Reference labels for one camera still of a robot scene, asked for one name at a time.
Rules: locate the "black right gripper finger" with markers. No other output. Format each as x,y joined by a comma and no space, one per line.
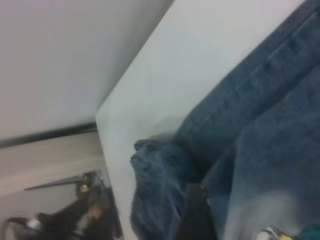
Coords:
196,217

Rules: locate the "blue denim jeans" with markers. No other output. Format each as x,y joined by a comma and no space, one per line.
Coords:
262,125

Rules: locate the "black blurry equipment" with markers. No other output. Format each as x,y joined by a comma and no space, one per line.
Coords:
75,220

